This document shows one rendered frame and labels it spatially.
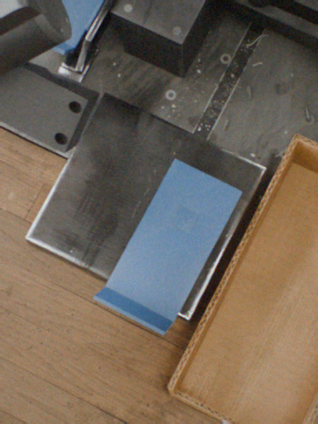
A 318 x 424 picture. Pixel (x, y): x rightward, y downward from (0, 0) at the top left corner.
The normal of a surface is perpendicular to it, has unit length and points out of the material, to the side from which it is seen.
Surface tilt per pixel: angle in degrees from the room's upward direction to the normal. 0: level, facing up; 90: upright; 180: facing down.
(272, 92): 0
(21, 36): 51
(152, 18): 0
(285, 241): 0
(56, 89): 30
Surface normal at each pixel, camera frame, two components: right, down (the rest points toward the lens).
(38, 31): 0.07, 0.66
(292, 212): -0.04, -0.25
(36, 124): -0.18, 0.23
